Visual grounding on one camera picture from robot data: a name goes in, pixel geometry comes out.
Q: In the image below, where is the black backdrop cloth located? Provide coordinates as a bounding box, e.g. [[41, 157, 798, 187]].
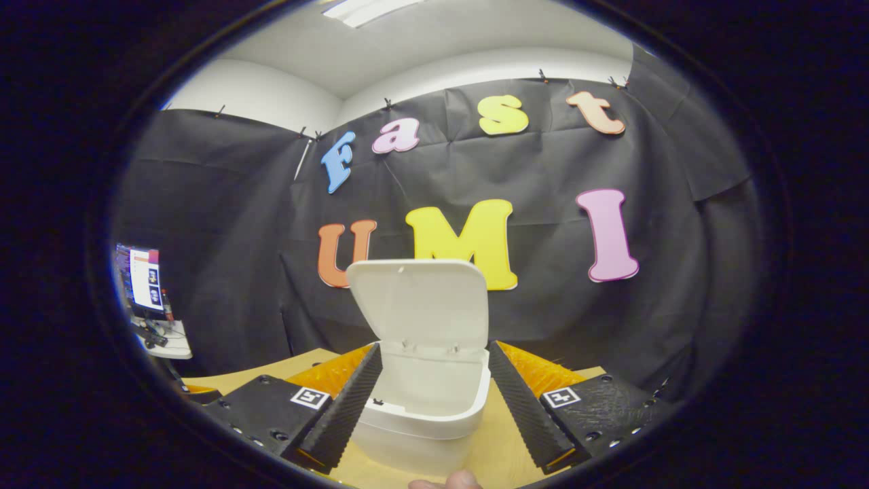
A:
[[112, 44, 764, 401]]

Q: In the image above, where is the long ceiling light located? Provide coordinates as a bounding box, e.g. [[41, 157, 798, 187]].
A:
[[320, 0, 425, 28]]

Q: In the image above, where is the white side table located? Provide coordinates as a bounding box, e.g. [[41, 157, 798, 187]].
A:
[[132, 319, 193, 359]]

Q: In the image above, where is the white desktop garbage bin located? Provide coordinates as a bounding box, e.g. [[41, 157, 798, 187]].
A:
[[346, 259, 492, 477]]

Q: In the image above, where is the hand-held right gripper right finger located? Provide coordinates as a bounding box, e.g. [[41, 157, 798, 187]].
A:
[[487, 340, 673, 476]]

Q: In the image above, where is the wooden desktop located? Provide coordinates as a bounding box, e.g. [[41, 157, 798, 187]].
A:
[[180, 348, 608, 489]]

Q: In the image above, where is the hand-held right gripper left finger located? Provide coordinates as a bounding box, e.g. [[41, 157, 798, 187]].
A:
[[192, 343, 383, 476]]

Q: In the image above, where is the computer monitor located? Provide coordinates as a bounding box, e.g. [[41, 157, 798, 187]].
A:
[[115, 244, 167, 320]]

